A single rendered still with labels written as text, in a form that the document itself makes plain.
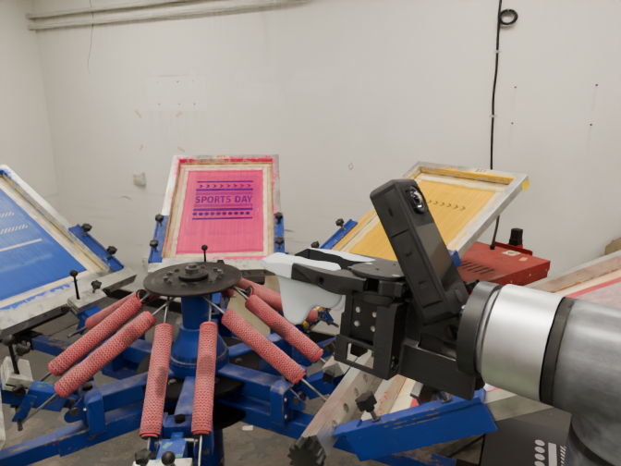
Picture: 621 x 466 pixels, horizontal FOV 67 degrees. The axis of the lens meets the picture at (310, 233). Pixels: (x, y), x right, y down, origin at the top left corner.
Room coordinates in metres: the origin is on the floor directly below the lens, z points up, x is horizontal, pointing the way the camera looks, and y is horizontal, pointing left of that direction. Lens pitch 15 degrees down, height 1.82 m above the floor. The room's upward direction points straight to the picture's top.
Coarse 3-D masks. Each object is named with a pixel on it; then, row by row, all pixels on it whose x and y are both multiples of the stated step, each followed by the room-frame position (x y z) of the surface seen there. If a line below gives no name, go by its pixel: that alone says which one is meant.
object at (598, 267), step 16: (608, 256) 1.16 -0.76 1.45; (560, 272) 1.22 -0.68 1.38; (576, 272) 1.17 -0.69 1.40; (592, 272) 1.15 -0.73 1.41; (608, 272) 1.14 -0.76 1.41; (544, 288) 1.20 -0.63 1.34; (560, 288) 1.18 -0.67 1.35; (384, 384) 1.04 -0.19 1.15; (400, 384) 1.06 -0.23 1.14; (384, 400) 0.97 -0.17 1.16; (496, 400) 0.74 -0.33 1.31; (512, 400) 0.73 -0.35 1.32; (528, 400) 0.72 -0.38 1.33; (368, 416) 0.91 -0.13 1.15; (496, 416) 0.74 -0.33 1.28; (512, 416) 0.72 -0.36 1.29
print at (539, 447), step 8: (536, 440) 1.09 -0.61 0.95; (536, 448) 1.06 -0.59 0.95; (544, 448) 1.06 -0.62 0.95; (552, 448) 1.06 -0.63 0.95; (560, 448) 1.06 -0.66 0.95; (536, 456) 1.03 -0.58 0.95; (544, 456) 1.03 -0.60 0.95; (552, 456) 1.03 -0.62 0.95; (560, 456) 1.03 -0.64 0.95; (536, 464) 1.00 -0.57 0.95; (544, 464) 1.00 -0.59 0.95; (552, 464) 1.00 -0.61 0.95; (560, 464) 1.00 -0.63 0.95
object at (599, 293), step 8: (616, 280) 1.07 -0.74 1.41; (584, 288) 1.12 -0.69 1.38; (592, 288) 1.09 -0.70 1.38; (600, 288) 1.07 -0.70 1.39; (608, 288) 1.05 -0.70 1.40; (616, 288) 1.03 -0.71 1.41; (568, 296) 1.12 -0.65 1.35; (576, 296) 1.10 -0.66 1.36; (584, 296) 1.07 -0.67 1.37; (592, 296) 1.05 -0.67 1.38; (600, 296) 1.03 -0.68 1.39; (608, 296) 1.01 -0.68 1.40; (616, 296) 0.99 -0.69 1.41; (608, 304) 0.97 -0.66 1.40; (616, 304) 0.95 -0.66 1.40
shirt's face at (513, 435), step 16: (496, 432) 1.12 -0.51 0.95; (512, 432) 1.12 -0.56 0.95; (528, 432) 1.12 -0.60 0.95; (544, 432) 1.12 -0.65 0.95; (560, 432) 1.12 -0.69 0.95; (496, 448) 1.06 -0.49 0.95; (512, 448) 1.06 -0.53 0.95; (528, 448) 1.06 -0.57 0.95; (480, 464) 1.00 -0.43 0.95; (496, 464) 1.00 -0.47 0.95; (512, 464) 1.00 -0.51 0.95; (528, 464) 1.00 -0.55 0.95
